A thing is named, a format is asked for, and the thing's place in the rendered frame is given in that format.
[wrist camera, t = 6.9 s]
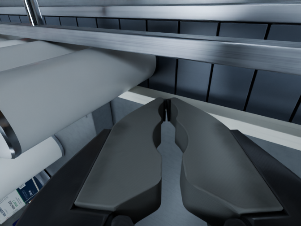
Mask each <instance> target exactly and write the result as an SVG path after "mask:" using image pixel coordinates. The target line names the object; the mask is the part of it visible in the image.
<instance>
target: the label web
mask: <svg viewBox="0 0 301 226"><path fill-rule="evenodd" d="M38 191H39V189H38V187H37V185H36V183H35V181H34V179H33V178H31V179H30V180H29V181H27V182H26V183H24V184H23V185H21V186H20V187H19V188H17V189H16V190H14V191H13V192H12V193H10V194H9V195H7V196H6V197H5V198H3V199H2V200H0V222H1V221H2V220H3V219H5V218H6V217H7V216H8V215H10V214H11V213H12V212H13V211H15V210H16V209H17V208H19V207H20V206H21V205H22V204H24V203H25V202H26V201H27V200H28V199H30V198H31V197H32V196H34V195H35V194H36V193H38Z"/></svg>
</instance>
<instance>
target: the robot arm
mask: <svg viewBox="0 0 301 226"><path fill-rule="evenodd" d="M166 112H167V118H168V122H170V123H171V124H173V126H174V127H175V129H176V131H175V144H176V145H177V146H178V147H179V148H180V149H181V151H182V152H183V155H182V162H181V175H180V188H181V196H182V202H183V205H184V207H185V208H186V210H188V211H189V212H190V213H192V214H193V215H195V216H197V217H198V218H200V219H202V220H203V221H205V222H206V223H207V226H301V178H300V177H298V176H297V175H296V174H295V173H293V172H292V171H291V170H290V169H289V168H287V167H286V166H285V165H283V164H282V163H281V162H279V161H278V160H277V159H275V158H274V157H273V156H272V155H270V154H269V153H268V152H266V151H265V150H264V149H262V148H261V147H260V146H258V145H257V144H256V143H255V142H253V141H252V140H251V139H249V138H248V137H247V136H245V135H244V134H243V133H241V132H240V131H239V130H230V129H229V128H228V127H227V126H225V125H224V124H223V123H222V122H220V121H219V120H218V119H216V118H215V117H213V116H211V115H210V114H208V113H206V112H204V111H203V110H201V109H198V108H196V107H194V106H192V105H190V104H188V103H186V102H184V101H182V100H180V99H178V98H176V97H173V98H170V99H164V98H161V97H158V98H156V99H154V100H152V101H151V102H149V103H147V104H145V105H143V106H141V107H140V108H138V109H136V110H134V111H132V112H131V113H129V114H127V115H126V116H125V117H123V118H122V119H121V120H119V121H118V122H117V123H116V124H115V125H114V126H113V127H112V128H111V129H103V130H102V131H101V132H100V133H99V134H97V135H96V136H95V137H94V138H93V139H92V140H91V141H90V142H89V143H88V144H87V145H85V146H84V147H83V148H82V149H81V150H80V151H79V152H78V153H76V154H75V155H74V156H73V157H72V158H71V159H70V160H69V161H67V162H66V163H65V164H64V165H63V166H62V167H61V168H60V169H59V170H58V171H56V172H55V173H54V174H53V176H52V177H51V178H50V179H49V180H48V181H47V182H46V183H45V184H44V185H43V187H42V188H41V189H40V190H39V191H38V193H37V194H36V195H35V197H34V198H33V199H32V201H31V202H30V203H29V205H28V206H27V208H26V209H25V211H24V212H23V214H22V215H21V217H20V218H19V220H18V221H17V223H16V225H15V226H134V225H135V224H136V223H137V222H139V221H140V220H142V219H144V218H145V217H147V216H149V215H150V214H152V213H153V212H155V211H156V210H158V208H159V207H160V205H161V190H162V156H161V154H160V153H159V151H158V150H157V147H158V146H159V145H160V144H161V124H162V123H163V122H165V121H166Z"/></svg>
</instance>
